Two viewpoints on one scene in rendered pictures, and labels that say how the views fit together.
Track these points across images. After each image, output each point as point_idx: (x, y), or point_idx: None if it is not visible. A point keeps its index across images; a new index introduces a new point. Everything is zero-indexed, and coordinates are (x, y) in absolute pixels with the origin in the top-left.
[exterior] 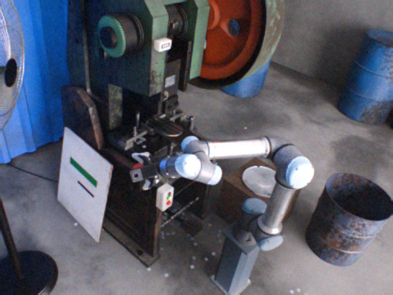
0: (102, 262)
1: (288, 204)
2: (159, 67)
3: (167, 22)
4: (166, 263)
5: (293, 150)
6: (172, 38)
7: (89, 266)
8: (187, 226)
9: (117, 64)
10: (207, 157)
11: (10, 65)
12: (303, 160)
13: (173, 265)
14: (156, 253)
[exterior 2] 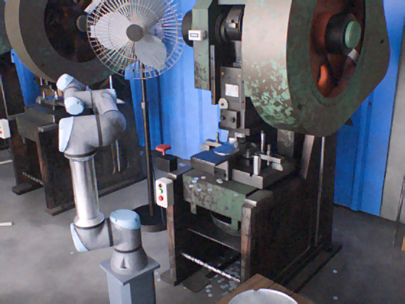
0: (168, 251)
1: (73, 182)
2: (202, 61)
3: (207, 16)
4: (165, 292)
5: (85, 116)
6: (239, 43)
7: (164, 245)
8: (196, 279)
9: None
10: (84, 94)
11: (134, 27)
12: (66, 119)
13: (163, 297)
14: (173, 276)
